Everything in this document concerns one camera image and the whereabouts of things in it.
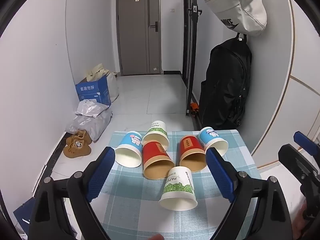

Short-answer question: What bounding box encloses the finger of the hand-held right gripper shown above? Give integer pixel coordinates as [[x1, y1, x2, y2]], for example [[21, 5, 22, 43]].
[[278, 143, 320, 188], [293, 131, 320, 157]]

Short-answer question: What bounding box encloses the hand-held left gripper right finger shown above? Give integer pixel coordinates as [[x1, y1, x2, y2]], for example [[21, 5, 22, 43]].
[[205, 147, 293, 240]]

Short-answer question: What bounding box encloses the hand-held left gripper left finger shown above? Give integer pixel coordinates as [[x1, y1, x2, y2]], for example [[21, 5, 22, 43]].
[[29, 147, 116, 240]]

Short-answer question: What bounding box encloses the white shoulder bag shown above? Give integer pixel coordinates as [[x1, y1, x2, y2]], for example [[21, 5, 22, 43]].
[[201, 0, 267, 37]]

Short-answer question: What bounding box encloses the blue cartoon paper cup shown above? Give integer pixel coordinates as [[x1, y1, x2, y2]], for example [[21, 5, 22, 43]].
[[114, 131, 143, 168], [198, 126, 229, 155]]

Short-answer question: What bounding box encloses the white green leaf paper cup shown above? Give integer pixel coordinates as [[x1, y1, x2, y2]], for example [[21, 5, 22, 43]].
[[158, 166, 198, 211], [142, 120, 170, 153]]

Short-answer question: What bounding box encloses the red paper cup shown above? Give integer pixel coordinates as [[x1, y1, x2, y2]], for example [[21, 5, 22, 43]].
[[142, 141, 175, 180], [177, 135, 207, 172]]

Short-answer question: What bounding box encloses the brown shoe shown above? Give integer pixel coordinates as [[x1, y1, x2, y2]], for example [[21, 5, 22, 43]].
[[63, 140, 92, 158], [66, 130, 93, 146]]

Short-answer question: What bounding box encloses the blue checked tablecloth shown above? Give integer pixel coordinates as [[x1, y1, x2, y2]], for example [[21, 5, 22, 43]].
[[92, 129, 300, 240]]

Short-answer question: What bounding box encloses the grey plastic parcel bag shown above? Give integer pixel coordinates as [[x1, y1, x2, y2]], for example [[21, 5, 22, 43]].
[[65, 110, 113, 142]]

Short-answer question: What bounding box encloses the white plastic parcel bag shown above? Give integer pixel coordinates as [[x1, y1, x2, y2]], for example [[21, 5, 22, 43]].
[[74, 99, 110, 118]]

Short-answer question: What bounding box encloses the blue cardboard box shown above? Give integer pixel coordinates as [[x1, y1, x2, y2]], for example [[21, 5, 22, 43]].
[[75, 76, 112, 108]]

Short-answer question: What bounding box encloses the dark blue flat box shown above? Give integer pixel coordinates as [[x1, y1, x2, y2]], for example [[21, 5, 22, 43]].
[[13, 197, 75, 240]]

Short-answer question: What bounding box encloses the black backpack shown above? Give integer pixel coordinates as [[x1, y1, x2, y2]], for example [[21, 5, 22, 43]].
[[199, 34, 252, 130]]

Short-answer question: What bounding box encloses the black framed door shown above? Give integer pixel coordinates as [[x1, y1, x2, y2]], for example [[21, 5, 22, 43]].
[[182, 0, 202, 117]]

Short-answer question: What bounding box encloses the grey door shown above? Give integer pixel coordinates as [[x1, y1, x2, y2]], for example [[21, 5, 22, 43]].
[[116, 0, 162, 76]]

